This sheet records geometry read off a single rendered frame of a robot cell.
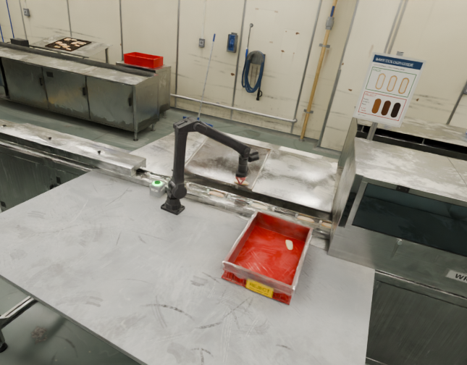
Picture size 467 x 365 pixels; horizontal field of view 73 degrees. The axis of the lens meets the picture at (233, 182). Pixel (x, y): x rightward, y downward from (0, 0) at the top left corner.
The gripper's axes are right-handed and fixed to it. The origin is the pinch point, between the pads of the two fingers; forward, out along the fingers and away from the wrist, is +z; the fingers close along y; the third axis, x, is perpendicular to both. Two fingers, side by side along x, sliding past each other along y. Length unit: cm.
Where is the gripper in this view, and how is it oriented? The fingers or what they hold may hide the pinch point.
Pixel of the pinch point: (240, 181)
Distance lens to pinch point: 204.7
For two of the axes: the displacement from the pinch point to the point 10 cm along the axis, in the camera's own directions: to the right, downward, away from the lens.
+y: 2.5, -6.0, 7.6
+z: -0.6, 7.7, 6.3
